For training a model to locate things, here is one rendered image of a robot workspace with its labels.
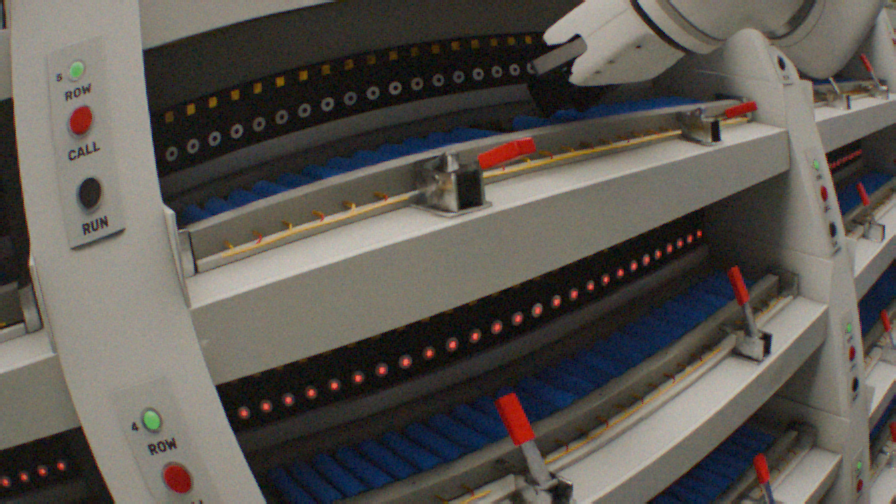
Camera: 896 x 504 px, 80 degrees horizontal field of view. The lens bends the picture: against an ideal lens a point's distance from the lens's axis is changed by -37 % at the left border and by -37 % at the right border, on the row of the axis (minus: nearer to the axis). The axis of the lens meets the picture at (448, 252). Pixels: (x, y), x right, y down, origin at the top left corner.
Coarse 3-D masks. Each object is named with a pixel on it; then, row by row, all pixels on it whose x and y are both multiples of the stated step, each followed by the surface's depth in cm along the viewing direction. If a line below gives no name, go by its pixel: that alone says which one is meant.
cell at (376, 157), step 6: (360, 150) 56; (366, 150) 56; (354, 156) 56; (360, 156) 55; (366, 156) 55; (372, 156) 54; (378, 156) 53; (384, 156) 53; (390, 156) 53; (396, 156) 52; (402, 156) 52; (372, 162) 54; (378, 162) 53
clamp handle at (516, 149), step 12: (504, 144) 40; (516, 144) 39; (528, 144) 40; (444, 156) 45; (456, 156) 45; (480, 156) 42; (492, 156) 41; (504, 156) 40; (516, 156) 40; (444, 168) 46; (456, 168) 46; (468, 168) 43; (480, 168) 44
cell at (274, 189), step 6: (264, 180) 52; (258, 186) 51; (264, 186) 50; (270, 186) 50; (276, 186) 49; (282, 186) 49; (252, 192) 52; (258, 192) 51; (264, 192) 50; (270, 192) 49; (276, 192) 48; (282, 192) 48
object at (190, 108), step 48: (384, 48) 61; (432, 48) 63; (480, 48) 66; (528, 48) 69; (240, 96) 54; (288, 96) 57; (336, 96) 59; (384, 96) 62; (432, 96) 64; (240, 144) 55
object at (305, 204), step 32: (544, 128) 55; (576, 128) 55; (608, 128) 57; (640, 128) 59; (672, 128) 62; (416, 160) 48; (288, 192) 45; (320, 192) 45; (352, 192) 46; (384, 192) 47; (192, 224) 42; (224, 224) 42; (256, 224) 43; (288, 224) 43; (320, 224) 43; (224, 256) 40
